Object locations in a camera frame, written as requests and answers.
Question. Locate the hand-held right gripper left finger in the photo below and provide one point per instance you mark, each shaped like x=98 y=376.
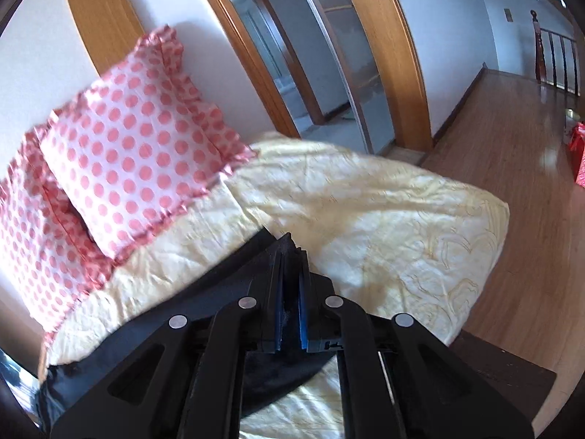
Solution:
x=279 y=313

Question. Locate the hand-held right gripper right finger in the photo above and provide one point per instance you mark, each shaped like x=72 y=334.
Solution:
x=302 y=324

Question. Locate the black pants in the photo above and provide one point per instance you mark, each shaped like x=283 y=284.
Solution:
x=219 y=283

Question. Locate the yellow patterned bedspread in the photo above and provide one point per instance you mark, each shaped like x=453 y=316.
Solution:
x=365 y=219

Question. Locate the dark wooden bench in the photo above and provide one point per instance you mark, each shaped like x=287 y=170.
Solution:
x=512 y=370

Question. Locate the pink polka dot pillow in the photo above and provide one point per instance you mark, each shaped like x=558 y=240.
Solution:
x=41 y=247
x=137 y=146

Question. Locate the grey framed sliding door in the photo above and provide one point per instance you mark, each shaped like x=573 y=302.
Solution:
x=347 y=55

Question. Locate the red bag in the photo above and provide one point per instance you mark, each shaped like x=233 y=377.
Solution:
x=579 y=151

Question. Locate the wooden headboard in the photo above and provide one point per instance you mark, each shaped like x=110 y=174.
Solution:
x=96 y=9

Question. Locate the wooden stair railing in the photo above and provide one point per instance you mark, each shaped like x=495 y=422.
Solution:
x=555 y=59

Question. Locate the wooden door frame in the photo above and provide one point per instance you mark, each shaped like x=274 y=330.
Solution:
x=388 y=55

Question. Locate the grey wall panel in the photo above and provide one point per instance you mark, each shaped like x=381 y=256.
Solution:
x=507 y=14

